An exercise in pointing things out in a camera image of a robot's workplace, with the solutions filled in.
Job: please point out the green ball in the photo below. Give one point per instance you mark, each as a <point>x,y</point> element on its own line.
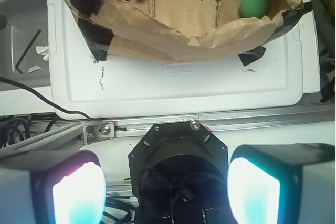
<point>254,8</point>

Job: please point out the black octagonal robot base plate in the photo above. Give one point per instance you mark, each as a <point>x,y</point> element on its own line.
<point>179,175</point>

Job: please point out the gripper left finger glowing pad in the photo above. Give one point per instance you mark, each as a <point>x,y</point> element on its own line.
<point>51,187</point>

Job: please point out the brown paper bag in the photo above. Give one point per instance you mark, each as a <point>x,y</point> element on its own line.
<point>180,30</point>

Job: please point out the grey plastic tray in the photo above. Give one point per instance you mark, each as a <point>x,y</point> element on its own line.
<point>20,19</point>

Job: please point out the metal corner bracket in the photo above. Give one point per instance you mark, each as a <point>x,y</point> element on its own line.
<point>98,131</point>

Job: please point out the aluminium frame rail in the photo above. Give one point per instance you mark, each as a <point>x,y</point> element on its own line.
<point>309,123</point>

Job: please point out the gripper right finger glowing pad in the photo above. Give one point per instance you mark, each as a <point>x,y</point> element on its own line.
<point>282,183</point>

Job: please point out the white plastic lid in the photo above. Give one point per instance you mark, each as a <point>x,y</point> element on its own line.
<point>126,87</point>

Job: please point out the black hex key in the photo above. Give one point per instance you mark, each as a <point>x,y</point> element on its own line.
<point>26,51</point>

